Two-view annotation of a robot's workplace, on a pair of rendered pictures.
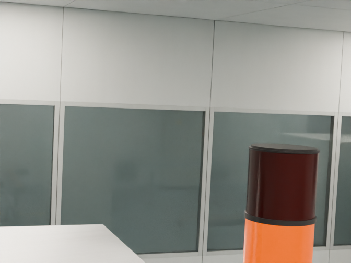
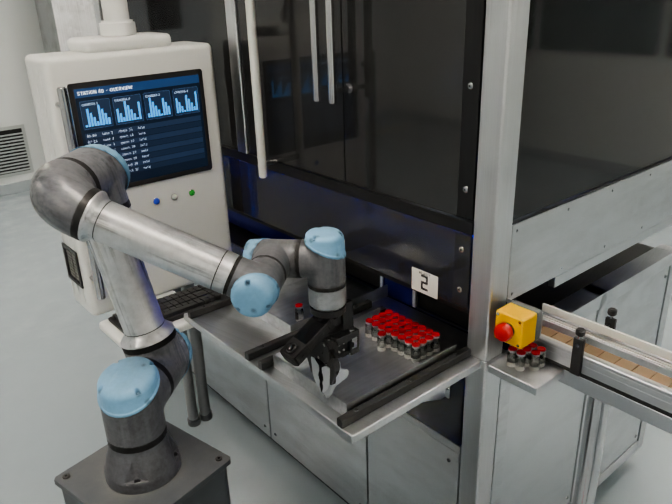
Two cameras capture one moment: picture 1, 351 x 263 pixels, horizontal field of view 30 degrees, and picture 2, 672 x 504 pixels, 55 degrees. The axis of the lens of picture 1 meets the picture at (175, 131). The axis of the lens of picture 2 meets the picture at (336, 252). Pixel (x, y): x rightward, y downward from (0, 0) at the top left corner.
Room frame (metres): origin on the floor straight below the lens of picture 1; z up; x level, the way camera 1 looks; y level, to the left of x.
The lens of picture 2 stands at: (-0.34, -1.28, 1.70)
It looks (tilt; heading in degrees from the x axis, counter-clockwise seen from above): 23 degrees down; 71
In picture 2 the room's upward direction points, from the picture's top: 2 degrees counter-clockwise
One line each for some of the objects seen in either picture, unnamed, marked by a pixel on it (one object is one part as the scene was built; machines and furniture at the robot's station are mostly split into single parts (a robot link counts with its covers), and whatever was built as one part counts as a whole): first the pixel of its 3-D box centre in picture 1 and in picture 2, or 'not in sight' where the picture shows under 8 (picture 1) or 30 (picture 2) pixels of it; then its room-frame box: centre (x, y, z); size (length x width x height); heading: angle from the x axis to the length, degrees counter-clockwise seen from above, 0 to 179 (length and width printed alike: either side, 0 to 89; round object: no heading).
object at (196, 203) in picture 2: not in sight; (138, 169); (-0.26, 0.73, 1.19); 0.50 x 0.19 x 0.78; 20
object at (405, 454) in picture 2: not in sight; (354, 310); (0.52, 0.94, 0.44); 2.06 x 1.00 x 0.88; 110
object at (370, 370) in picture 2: not in sight; (365, 355); (0.15, -0.09, 0.90); 0.34 x 0.26 x 0.04; 20
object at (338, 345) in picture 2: not in sight; (331, 329); (0.03, -0.20, 1.06); 0.09 x 0.08 x 0.12; 20
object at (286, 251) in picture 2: not in sight; (272, 261); (-0.08, -0.17, 1.21); 0.11 x 0.11 x 0.08; 62
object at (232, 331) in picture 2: not in sight; (331, 333); (0.12, 0.09, 0.87); 0.70 x 0.48 x 0.02; 110
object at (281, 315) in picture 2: not in sight; (312, 294); (0.13, 0.27, 0.90); 0.34 x 0.26 x 0.04; 20
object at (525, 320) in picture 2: not in sight; (517, 324); (0.44, -0.24, 0.99); 0.08 x 0.07 x 0.07; 20
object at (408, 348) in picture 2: not in sight; (391, 339); (0.23, -0.06, 0.90); 0.18 x 0.02 x 0.05; 110
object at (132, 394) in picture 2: not in sight; (132, 398); (-0.37, -0.14, 0.96); 0.13 x 0.12 x 0.14; 62
